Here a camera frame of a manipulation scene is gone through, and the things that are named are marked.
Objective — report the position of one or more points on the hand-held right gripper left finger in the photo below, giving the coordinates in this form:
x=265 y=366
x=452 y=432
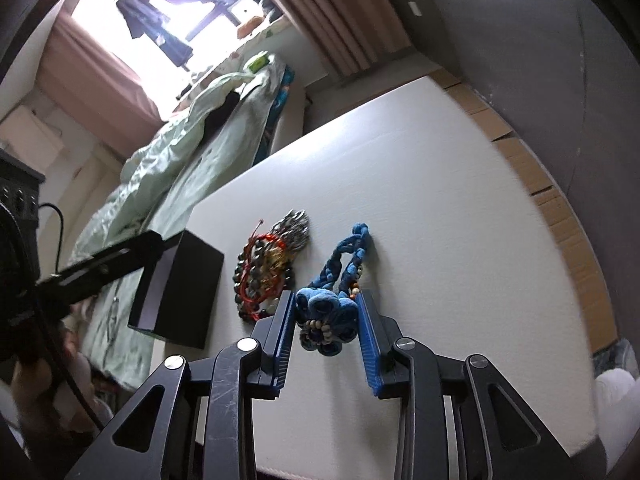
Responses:
x=281 y=345

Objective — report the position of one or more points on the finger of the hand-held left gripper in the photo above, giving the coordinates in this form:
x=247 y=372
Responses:
x=110 y=265

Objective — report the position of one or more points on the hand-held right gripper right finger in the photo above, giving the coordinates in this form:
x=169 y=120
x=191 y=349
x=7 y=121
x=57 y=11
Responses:
x=369 y=350

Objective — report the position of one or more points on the black jewelry box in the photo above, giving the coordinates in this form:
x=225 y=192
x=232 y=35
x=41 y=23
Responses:
x=175 y=290

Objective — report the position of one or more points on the person's left hand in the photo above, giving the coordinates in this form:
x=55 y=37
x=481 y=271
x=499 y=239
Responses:
x=40 y=395

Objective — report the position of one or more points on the green fleece blanket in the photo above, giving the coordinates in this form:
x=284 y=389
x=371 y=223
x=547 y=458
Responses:
x=165 y=210

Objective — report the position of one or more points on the light green quilt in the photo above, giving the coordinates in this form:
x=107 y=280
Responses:
x=165 y=160

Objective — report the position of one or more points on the pink curtain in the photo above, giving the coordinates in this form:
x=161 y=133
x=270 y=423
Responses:
x=95 y=75
x=330 y=15

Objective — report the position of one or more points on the black cloth on bed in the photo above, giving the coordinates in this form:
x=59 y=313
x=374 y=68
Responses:
x=220 y=115

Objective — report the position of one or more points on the cardboard floor sheets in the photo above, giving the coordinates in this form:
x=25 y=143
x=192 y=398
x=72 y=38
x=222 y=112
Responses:
x=560 y=220

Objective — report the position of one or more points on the dark hanging clothes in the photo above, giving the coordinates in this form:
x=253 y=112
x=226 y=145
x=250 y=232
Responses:
x=155 y=30

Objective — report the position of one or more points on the green packet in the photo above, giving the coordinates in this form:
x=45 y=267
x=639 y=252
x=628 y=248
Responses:
x=257 y=63

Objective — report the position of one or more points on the white cloth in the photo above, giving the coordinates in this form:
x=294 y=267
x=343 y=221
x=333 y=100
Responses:
x=620 y=410

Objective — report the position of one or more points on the orange plush toy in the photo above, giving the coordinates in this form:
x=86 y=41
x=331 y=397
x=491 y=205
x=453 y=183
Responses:
x=249 y=26

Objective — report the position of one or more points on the white wall switch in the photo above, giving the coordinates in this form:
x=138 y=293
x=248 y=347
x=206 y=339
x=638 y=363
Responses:
x=415 y=8

